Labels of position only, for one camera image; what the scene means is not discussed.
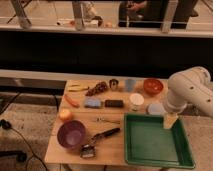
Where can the metal fork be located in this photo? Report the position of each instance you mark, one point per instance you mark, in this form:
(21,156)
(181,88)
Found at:
(98,119)

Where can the red bowl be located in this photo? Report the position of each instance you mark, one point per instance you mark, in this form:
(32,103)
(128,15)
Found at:
(152,86)

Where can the orange carrot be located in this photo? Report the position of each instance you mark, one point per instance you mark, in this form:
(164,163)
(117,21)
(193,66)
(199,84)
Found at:
(71,102)

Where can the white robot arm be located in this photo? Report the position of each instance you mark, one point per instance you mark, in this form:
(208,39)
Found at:
(187,86)

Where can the small metal cup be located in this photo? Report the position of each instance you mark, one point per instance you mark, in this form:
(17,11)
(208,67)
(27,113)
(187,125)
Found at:
(113,84)

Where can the purple bowl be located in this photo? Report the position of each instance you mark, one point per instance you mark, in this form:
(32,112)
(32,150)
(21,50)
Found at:
(71,134)

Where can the green plastic tray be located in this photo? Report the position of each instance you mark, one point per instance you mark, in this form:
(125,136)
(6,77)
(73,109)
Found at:
(147,143)

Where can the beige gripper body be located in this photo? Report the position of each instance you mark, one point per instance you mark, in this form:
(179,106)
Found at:
(169,120)

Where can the black handled brush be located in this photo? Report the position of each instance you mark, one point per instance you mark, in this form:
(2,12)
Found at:
(88,150)

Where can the white cup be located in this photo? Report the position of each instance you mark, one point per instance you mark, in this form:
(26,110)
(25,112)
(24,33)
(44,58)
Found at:
(136,101)

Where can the wooden board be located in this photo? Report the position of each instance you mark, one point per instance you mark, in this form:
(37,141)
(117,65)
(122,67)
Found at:
(109,151)

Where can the yellow banana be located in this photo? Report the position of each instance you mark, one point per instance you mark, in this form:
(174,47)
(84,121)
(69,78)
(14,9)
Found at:
(77,88)

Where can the black rectangular block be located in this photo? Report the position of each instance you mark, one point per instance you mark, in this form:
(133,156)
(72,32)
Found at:
(114,103)

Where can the light blue cup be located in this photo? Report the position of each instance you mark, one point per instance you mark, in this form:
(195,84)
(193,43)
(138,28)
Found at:
(129,84)

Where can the brown grape bunch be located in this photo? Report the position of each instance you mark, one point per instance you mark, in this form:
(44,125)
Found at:
(99,88)

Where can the red yellow apple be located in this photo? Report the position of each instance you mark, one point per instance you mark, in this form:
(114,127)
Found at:
(65,115)

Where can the blue sponge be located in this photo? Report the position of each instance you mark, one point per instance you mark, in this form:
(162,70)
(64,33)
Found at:
(92,103)

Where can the seated person in background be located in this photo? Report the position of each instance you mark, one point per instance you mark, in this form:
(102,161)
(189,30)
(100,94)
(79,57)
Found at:
(140,13)

